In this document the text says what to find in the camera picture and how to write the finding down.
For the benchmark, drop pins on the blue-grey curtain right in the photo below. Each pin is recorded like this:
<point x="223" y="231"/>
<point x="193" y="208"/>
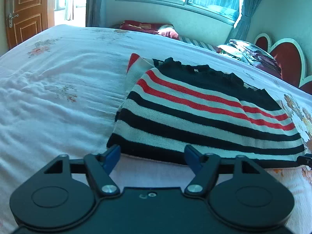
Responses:
<point x="240" y="29"/>

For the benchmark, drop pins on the pile of folded bedding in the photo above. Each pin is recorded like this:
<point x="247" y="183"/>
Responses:
<point x="252" y="55"/>

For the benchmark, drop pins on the red heart-shaped headboard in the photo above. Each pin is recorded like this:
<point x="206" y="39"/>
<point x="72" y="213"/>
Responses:
<point x="289" y="55"/>

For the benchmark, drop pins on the blue-grey curtain left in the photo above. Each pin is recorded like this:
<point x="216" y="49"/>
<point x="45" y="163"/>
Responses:
<point x="95" y="13"/>

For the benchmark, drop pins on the striped pillow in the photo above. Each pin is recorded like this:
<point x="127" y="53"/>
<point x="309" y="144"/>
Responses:
<point x="200" y="44"/>

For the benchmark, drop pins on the white floral bed sheet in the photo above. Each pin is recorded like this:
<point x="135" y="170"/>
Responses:
<point x="60" y="91"/>

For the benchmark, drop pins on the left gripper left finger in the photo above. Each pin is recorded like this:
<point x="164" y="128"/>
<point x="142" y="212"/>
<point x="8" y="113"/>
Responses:
<point x="99" y="167"/>

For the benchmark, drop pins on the red pillow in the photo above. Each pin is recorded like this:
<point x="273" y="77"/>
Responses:
<point x="166" y="30"/>

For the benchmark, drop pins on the blue-grey curtain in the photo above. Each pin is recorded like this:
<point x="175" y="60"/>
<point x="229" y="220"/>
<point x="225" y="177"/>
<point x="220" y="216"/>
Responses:
<point x="95" y="13"/>
<point x="240" y="29"/>

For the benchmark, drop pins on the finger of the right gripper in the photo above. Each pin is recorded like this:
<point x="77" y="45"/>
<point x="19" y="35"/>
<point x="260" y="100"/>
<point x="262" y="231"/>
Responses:
<point x="305" y="160"/>

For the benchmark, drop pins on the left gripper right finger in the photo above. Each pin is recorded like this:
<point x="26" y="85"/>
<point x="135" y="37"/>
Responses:
<point x="205" y="167"/>

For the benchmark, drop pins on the brown wooden door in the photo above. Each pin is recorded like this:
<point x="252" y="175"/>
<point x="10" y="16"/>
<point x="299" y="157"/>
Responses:
<point x="26" y="18"/>

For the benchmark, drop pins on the red black striped knit sweater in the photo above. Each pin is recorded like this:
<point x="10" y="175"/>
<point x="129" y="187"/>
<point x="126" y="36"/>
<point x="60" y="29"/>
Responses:
<point x="169" y="105"/>

